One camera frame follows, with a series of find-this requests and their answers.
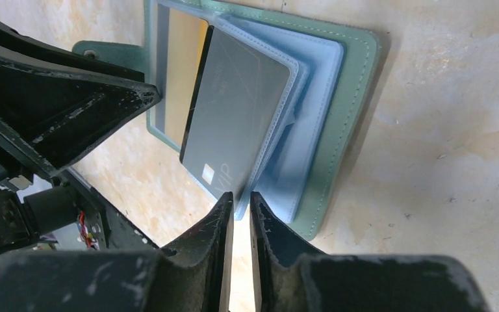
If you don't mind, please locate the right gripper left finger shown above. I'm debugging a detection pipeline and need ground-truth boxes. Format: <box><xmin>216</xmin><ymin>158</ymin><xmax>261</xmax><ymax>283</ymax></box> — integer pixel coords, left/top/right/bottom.
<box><xmin>0</xmin><ymin>192</ymin><xmax>233</xmax><ymax>311</ymax></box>

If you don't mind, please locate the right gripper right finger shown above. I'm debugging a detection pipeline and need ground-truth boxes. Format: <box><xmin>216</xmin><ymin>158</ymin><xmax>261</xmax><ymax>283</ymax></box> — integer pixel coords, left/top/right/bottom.
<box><xmin>250</xmin><ymin>192</ymin><xmax>489</xmax><ymax>311</ymax></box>

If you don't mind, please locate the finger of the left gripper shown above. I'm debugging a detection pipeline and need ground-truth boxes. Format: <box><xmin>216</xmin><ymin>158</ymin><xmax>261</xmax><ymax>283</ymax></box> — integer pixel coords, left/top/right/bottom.
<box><xmin>0</xmin><ymin>22</ymin><xmax>144</xmax><ymax>82</ymax></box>

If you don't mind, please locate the black credit card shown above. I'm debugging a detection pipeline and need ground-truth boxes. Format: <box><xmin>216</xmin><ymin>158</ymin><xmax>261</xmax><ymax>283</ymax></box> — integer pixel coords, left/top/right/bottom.
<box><xmin>180</xmin><ymin>24</ymin><xmax>299</xmax><ymax>201</ymax></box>

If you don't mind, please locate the green leather card holder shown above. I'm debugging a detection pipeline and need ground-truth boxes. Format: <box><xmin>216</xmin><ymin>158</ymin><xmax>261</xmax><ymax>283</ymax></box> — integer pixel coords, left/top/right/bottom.
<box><xmin>73</xmin><ymin>1</ymin><xmax>381</xmax><ymax>240</ymax></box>

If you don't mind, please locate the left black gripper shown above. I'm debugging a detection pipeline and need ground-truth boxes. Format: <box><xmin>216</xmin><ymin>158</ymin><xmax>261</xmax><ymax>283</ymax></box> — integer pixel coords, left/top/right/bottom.
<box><xmin>0</xmin><ymin>47</ymin><xmax>160</xmax><ymax>255</ymax></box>

